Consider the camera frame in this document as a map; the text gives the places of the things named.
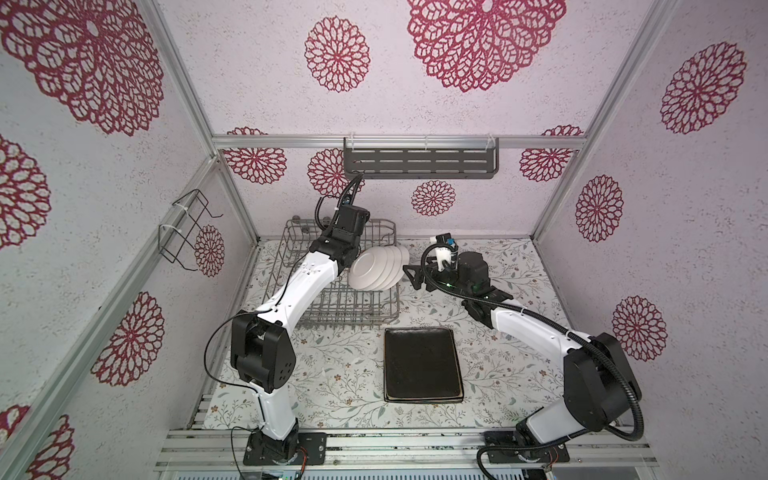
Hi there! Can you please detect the black wire wall holder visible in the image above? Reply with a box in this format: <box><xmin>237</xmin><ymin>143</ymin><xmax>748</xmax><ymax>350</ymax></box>
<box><xmin>157</xmin><ymin>189</ymin><xmax>225</xmax><ymax>277</ymax></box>

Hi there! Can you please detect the grey slotted wall shelf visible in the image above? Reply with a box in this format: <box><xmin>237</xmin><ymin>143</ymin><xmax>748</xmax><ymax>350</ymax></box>
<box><xmin>342</xmin><ymin>138</ymin><xmax>499</xmax><ymax>180</ymax></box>

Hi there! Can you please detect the aluminium mounting rail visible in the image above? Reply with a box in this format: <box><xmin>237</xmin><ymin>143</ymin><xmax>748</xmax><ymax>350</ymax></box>
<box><xmin>154</xmin><ymin>392</ymin><xmax>658</xmax><ymax>475</ymax></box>

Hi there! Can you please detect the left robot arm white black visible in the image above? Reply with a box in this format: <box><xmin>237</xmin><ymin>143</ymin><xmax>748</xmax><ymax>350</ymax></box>
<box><xmin>230</xmin><ymin>205</ymin><xmax>370</xmax><ymax>442</ymax></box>

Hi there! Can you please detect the floral patterned rectangular plate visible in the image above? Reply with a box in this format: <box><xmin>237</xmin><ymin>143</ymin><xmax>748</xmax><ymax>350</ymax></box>
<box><xmin>384</xmin><ymin>392</ymin><xmax>464</xmax><ymax>404</ymax></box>

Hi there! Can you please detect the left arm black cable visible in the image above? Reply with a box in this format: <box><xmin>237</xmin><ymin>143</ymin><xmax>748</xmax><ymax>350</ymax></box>
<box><xmin>314</xmin><ymin>172</ymin><xmax>365</xmax><ymax>232</ymax></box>

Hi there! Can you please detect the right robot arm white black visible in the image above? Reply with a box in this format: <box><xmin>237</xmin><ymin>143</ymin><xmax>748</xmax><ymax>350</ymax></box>
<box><xmin>403</xmin><ymin>244</ymin><xmax>645</xmax><ymax>452</ymax></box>

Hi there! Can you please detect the grey wire dish rack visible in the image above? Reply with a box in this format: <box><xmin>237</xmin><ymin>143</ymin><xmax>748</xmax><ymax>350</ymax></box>
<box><xmin>260</xmin><ymin>216</ymin><xmax>400</xmax><ymax>327</ymax></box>

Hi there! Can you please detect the white round plate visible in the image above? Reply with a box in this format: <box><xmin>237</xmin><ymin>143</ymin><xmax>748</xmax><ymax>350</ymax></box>
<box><xmin>384</xmin><ymin>246</ymin><xmax>403</xmax><ymax>290</ymax></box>
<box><xmin>347</xmin><ymin>247</ymin><xmax>387</xmax><ymax>290</ymax></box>
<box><xmin>372</xmin><ymin>246</ymin><xmax>397</xmax><ymax>290</ymax></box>
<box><xmin>395</xmin><ymin>245</ymin><xmax>410</xmax><ymax>283</ymax></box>

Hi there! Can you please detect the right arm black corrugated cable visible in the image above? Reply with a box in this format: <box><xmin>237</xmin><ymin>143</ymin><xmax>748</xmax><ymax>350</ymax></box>
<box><xmin>419</xmin><ymin>242</ymin><xmax>646</xmax><ymax>480</ymax></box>

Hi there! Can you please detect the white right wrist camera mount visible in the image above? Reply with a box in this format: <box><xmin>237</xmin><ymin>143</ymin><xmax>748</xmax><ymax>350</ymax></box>
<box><xmin>431</xmin><ymin>233</ymin><xmax>459</xmax><ymax>272</ymax></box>

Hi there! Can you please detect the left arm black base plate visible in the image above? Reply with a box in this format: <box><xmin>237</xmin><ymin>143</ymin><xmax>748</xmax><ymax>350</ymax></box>
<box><xmin>242</xmin><ymin>431</ymin><xmax>328</xmax><ymax>467</ymax></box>

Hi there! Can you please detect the white square plate black rim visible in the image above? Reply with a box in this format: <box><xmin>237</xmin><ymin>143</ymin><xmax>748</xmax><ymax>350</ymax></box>
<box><xmin>383</xmin><ymin>385</ymin><xmax>464</xmax><ymax>404</ymax></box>

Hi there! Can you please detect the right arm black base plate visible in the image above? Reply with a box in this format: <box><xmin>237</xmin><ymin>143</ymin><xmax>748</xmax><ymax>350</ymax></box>
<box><xmin>483</xmin><ymin>430</ymin><xmax>571</xmax><ymax>465</ymax></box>

